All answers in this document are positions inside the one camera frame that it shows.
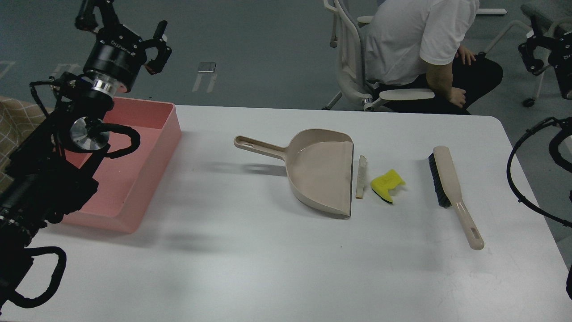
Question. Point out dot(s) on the person in white shirt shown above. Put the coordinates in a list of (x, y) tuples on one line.
[(414, 44)]

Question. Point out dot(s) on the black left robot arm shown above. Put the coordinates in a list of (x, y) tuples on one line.
[(53, 169)]

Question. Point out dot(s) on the beige hand brush black bristles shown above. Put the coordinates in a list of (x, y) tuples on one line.
[(449, 194)]

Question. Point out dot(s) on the beige plastic dustpan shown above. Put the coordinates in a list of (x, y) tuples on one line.
[(319, 167)]

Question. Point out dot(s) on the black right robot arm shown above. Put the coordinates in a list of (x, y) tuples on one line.
[(560, 60)]

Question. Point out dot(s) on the white office chair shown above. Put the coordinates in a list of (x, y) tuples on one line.
[(346, 37)]

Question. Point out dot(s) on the white desk foot bar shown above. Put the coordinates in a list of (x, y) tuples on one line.
[(491, 12)]

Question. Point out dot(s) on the toast bread slice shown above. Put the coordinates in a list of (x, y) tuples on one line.
[(361, 177)]

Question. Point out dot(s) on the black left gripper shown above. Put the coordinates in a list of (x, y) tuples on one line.
[(118, 51)]

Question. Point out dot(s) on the grey white chair right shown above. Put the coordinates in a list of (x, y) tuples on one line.
[(547, 17)]

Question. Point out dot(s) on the silver floor socket plate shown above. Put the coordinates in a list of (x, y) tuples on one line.
[(207, 67)]

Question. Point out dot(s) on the pink plastic bin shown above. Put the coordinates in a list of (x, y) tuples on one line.
[(127, 184)]

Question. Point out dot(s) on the beige checkered cloth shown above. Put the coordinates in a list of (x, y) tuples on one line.
[(18, 119)]

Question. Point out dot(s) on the yellow sponge scrap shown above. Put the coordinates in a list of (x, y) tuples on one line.
[(382, 185)]

